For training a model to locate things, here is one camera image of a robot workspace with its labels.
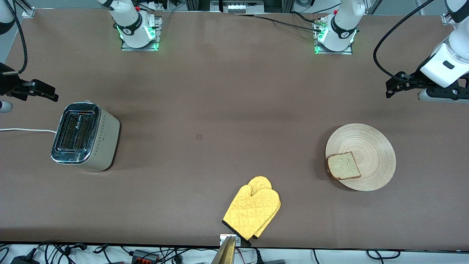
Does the round wooden plate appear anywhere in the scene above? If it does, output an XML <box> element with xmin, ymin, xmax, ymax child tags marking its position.
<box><xmin>325</xmin><ymin>124</ymin><xmax>396</xmax><ymax>192</ymax></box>

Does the bread slice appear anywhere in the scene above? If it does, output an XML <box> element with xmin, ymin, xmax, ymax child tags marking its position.
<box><xmin>326</xmin><ymin>151</ymin><xmax>362</xmax><ymax>180</ymax></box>

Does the beige and chrome toaster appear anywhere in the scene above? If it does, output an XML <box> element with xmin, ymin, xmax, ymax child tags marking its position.
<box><xmin>51</xmin><ymin>102</ymin><xmax>121</xmax><ymax>172</ymax></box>

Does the black power adapter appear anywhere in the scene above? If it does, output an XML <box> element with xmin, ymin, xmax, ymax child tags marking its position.
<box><xmin>10</xmin><ymin>253</ymin><xmax>39</xmax><ymax>264</ymax></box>

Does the yellow quilted oven mitt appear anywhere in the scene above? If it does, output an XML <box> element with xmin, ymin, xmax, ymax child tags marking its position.
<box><xmin>248</xmin><ymin>176</ymin><xmax>282</xmax><ymax>239</ymax></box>
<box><xmin>222</xmin><ymin>184</ymin><xmax>280</xmax><ymax>247</ymax></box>

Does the white power strip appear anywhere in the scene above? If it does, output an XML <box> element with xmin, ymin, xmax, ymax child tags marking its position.
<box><xmin>220</xmin><ymin>0</ymin><xmax>264</xmax><ymax>13</ymax></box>

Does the black box with orange connectors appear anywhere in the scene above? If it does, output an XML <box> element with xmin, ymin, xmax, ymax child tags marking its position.
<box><xmin>132</xmin><ymin>249</ymin><xmax>159</xmax><ymax>263</ymax></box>

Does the black left camera mount bracket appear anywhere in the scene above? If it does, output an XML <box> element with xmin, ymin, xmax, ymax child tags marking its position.
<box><xmin>425</xmin><ymin>77</ymin><xmax>469</xmax><ymax>101</ymax></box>

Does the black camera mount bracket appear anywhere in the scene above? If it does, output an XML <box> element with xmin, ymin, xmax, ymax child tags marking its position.
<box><xmin>0</xmin><ymin>62</ymin><xmax>19</xmax><ymax>98</ymax></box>
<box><xmin>425</xmin><ymin>77</ymin><xmax>469</xmax><ymax>101</ymax></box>

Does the black right camera mount bracket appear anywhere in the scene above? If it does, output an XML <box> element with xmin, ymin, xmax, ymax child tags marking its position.
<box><xmin>0</xmin><ymin>62</ymin><xmax>19</xmax><ymax>98</ymax></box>

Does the white toaster power cord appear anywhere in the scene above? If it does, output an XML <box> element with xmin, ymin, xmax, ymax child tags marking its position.
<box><xmin>0</xmin><ymin>128</ymin><xmax>57</xmax><ymax>134</ymax></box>

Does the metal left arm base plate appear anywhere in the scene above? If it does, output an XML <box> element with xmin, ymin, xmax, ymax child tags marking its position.
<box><xmin>314</xmin><ymin>18</ymin><xmax>353</xmax><ymax>55</ymax></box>

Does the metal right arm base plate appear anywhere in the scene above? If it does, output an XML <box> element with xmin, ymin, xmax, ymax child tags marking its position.
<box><xmin>121</xmin><ymin>16</ymin><xmax>162</xmax><ymax>52</ymax></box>

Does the short black table cable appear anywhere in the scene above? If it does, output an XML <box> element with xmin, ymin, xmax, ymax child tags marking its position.
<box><xmin>291</xmin><ymin>11</ymin><xmax>323</xmax><ymax>25</ymax></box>

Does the long black table cable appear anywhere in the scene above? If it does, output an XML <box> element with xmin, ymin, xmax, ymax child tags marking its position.
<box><xmin>234</xmin><ymin>13</ymin><xmax>325</xmax><ymax>33</ymax></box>

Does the small white pole bracket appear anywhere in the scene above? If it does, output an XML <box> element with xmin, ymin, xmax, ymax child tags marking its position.
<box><xmin>220</xmin><ymin>235</ymin><xmax>241</xmax><ymax>247</ymax></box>

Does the brass coloured camera pole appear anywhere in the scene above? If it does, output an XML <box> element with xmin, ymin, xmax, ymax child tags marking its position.
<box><xmin>211</xmin><ymin>236</ymin><xmax>236</xmax><ymax>264</ymax></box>

